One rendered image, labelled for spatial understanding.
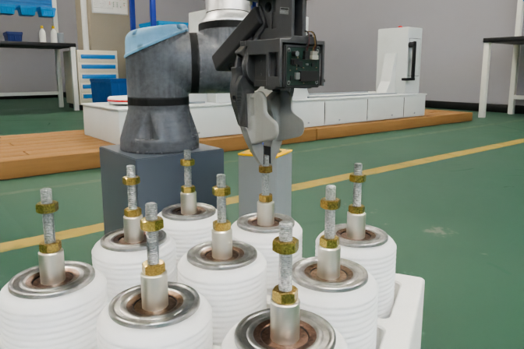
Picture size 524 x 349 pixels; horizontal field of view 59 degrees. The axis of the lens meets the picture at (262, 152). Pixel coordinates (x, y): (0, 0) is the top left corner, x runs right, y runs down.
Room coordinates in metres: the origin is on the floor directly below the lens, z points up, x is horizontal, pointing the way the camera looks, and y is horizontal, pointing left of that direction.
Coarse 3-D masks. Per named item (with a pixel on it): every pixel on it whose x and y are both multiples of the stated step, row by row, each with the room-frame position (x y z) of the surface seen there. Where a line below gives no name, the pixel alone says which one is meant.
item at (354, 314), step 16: (368, 272) 0.44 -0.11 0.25; (304, 288) 0.40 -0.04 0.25; (368, 288) 0.40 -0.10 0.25; (304, 304) 0.39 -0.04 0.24; (320, 304) 0.38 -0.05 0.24; (336, 304) 0.38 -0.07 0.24; (352, 304) 0.38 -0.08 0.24; (368, 304) 0.39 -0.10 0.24; (336, 320) 0.38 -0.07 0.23; (352, 320) 0.38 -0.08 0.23; (368, 320) 0.39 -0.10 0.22; (352, 336) 0.38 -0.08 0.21; (368, 336) 0.39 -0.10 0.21
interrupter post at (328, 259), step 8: (320, 248) 0.42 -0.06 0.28; (336, 248) 0.42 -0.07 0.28; (320, 256) 0.42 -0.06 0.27; (328, 256) 0.42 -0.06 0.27; (336, 256) 0.42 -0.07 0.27; (320, 264) 0.42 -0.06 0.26; (328, 264) 0.42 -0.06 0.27; (336, 264) 0.42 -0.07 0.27; (320, 272) 0.42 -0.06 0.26; (328, 272) 0.42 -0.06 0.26; (336, 272) 0.42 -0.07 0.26
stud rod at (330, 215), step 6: (330, 186) 0.42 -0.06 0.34; (330, 192) 0.42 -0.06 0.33; (330, 198) 0.42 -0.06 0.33; (330, 210) 0.42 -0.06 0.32; (330, 216) 0.42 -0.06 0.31; (324, 222) 0.43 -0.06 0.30; (330, 222) 0.42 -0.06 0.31; (324, 228) 0.43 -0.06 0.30; (330, 228) 0.42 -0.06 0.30; (324, 234) 0.43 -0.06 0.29; (330, 234) 0.42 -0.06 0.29
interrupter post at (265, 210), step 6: (258, 204) 0.58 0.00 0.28; (264, 204) 0.57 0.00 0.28; (270, 204) 0.57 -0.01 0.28; (258, 210) 0.58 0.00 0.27; (264, 210) 0.57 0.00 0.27; (270, 210) 0.57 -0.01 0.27; (258, 216) 0.58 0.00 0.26; (264, 216) 0.57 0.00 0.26; (270, 216) 0.57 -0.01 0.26; (258, 222) 0.58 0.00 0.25; (264, 222) 0.57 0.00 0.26; (270, 222) 0.57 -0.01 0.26
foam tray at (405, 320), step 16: (400, 288) 0.54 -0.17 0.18; (416, 288) 0.54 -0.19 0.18; (400, 304) 0.50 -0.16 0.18; (416, 304) 0.50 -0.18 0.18; (384, 320) 0.47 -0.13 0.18; (400, 320) 0.47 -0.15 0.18; (416, 320) 0.48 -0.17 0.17; (384, 336) 0.44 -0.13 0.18; (400, 336) 0.44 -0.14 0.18; (416, 336) 0.50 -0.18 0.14
